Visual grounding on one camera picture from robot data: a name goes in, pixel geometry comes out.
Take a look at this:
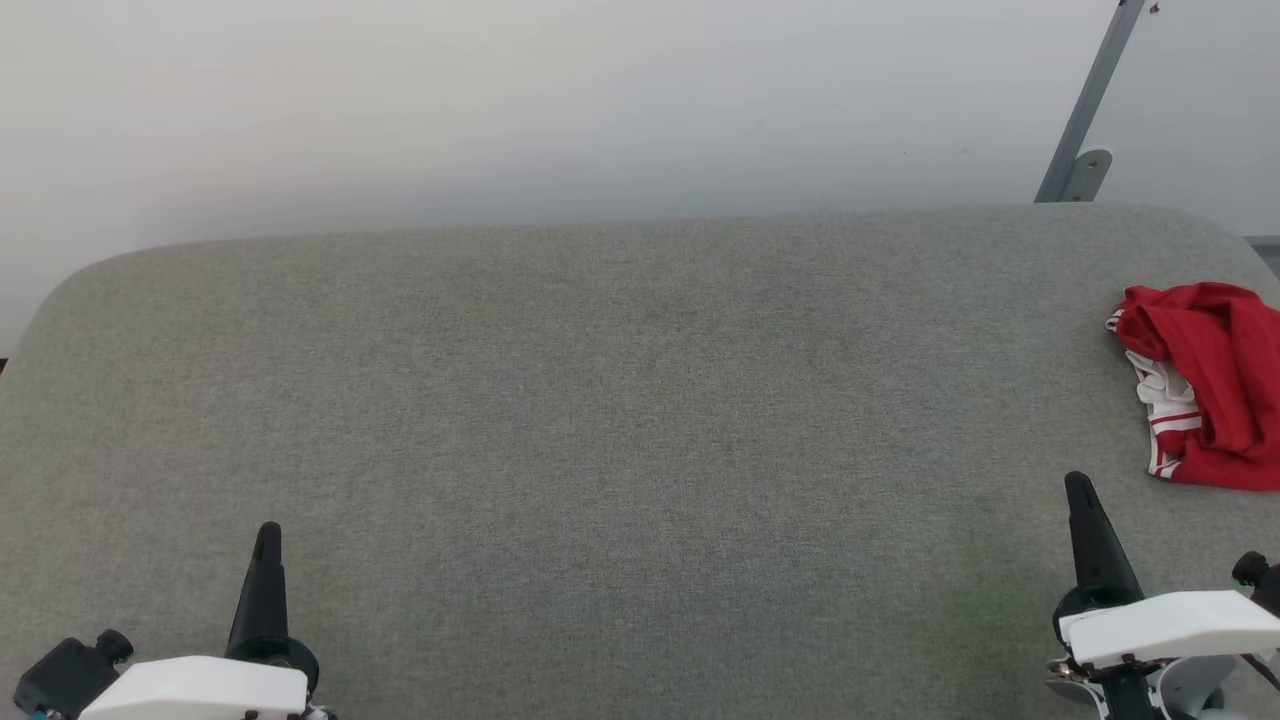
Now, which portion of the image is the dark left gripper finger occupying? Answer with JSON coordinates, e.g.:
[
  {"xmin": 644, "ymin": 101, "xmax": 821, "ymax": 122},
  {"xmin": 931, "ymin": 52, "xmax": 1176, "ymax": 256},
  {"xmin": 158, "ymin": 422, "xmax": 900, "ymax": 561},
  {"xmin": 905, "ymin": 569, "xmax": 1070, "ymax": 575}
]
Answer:
[{"xmin": 225, "ymin": 521, "xmax": 292, "ymax": 655}]

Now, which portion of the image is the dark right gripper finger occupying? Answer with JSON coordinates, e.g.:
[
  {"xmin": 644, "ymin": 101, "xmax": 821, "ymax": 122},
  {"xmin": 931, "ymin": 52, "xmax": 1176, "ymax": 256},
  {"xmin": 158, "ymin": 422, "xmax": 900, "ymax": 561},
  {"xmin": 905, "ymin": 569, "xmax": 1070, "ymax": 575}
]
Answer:
[{"xmin": 1064, "ymin": 471, "xmax": 1145, "ymax": 600}]

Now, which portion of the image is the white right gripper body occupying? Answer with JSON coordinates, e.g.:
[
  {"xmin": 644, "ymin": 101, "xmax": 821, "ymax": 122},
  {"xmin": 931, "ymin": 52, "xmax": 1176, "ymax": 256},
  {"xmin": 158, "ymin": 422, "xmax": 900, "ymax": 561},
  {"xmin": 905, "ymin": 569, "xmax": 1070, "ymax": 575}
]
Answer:
[{"xmin": 1052, "ymin": 585, "xmax": 1280, "ymax": 670}]

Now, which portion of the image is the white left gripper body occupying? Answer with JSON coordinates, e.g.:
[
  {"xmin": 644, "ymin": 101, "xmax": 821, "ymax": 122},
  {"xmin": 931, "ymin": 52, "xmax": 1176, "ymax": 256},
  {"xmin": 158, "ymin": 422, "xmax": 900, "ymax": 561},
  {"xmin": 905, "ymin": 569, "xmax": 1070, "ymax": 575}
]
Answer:
[{"xmin": 79, "ymin": 634, "xmax": 322, "ymax": 720}]

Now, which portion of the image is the red and white sports shirt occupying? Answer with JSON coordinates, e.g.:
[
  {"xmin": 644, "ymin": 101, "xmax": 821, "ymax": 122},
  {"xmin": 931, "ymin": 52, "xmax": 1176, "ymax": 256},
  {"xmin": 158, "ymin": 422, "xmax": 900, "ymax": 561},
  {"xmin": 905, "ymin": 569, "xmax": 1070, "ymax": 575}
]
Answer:
[{"xmin": 1104, "ymin": 281, "xmax": 1280, "ymax": 494}]

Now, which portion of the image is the grey fabric sofa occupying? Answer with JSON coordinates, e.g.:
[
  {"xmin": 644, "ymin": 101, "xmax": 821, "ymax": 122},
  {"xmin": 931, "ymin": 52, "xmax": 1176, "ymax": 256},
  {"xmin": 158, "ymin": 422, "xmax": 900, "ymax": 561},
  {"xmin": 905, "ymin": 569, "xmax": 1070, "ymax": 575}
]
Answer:
[{"xmin": 0, "ymin": 204, "xmax": 1280, "ymax": 720}]

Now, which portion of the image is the grey metal wall bracket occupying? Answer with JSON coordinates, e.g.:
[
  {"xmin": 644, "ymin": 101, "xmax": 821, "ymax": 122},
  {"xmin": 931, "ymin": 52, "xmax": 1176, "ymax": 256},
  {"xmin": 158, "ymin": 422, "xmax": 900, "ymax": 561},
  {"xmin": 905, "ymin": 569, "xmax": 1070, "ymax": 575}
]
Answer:
[{"xmin": 1034, "ymin": 0, "xmax": 1147, "ymax": 205}]

